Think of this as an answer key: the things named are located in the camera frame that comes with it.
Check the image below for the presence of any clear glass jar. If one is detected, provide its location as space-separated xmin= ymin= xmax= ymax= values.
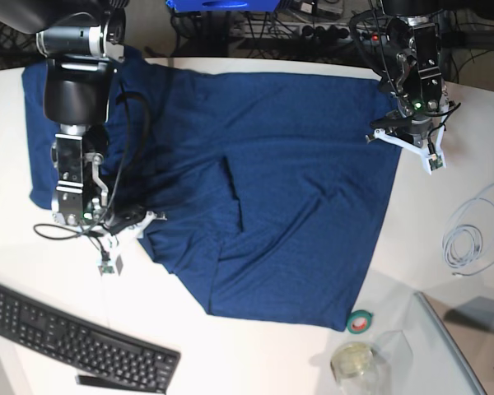
xmin=330 ymin=342 xmax=384 ymax=395

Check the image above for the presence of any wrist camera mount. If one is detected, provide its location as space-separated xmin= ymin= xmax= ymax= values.
xmin=366 ymin=100 xmax=461 ymax=174
xmin=91 ymin=210 xmax=167 ymax=276

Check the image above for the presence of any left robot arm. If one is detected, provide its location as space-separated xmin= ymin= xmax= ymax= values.
xmin=347 ymin=1 xmax=457 ymax=154

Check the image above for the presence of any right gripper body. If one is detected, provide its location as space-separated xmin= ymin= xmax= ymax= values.
xmin=102 ymin=204 xmax=147 ymax=235

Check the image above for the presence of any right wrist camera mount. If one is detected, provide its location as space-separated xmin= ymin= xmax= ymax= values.
xmin=91 ymin=210 xmax=167 ymax=276

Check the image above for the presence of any blue box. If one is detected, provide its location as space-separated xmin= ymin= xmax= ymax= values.
xmin=165 ymin=0 xmax=279 ymax=12

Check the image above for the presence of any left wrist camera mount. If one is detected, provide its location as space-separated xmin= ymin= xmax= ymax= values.
xmin=366 ymin=100 xmax=461 ymax=174

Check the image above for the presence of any dark blue t-shirt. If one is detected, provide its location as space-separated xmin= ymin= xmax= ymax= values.
xmin=21 ymin=44 xmax=403 ymax=332

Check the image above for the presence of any black computer keyboard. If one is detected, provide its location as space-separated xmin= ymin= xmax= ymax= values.
xmin=0 ymin=284 xmax=181 ymax=394

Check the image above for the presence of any green tape roll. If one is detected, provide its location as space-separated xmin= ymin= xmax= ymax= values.
xmin=346 ymin=309 xmax=373 ymax=334

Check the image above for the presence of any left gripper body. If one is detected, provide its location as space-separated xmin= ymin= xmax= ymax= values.
xmin=395 ymin=117 xmax=436 ymax=146

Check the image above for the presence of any coiled white cable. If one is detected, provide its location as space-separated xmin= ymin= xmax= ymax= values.
xmin=441 ymin=179 xmax=494 ymax=277

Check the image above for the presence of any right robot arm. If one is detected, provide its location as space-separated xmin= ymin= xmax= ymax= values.
xmin=0 ymin=1 xmax=147 ymax=235

